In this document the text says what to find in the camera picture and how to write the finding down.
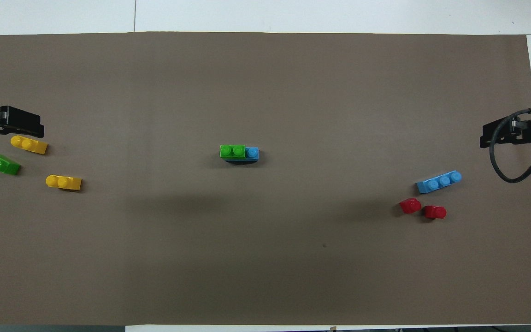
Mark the green two-stud toy brick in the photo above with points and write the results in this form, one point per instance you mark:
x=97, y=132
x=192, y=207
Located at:
x=232, y=151
x=2, y=164

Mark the blue three-stud toy brick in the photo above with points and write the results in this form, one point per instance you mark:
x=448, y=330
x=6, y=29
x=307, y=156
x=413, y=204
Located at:
x=438, y=182
x=252, y=152

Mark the yellow two-stud toy brick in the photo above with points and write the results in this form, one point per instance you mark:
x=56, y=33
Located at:
x=29, y=145
x=65, y=183

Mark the red one-stud toy brick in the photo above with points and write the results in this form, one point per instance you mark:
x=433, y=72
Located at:
x=435, y=212
x=410, y=206

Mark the brown table mat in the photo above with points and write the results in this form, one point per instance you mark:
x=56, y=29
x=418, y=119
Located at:
x=265, y=230

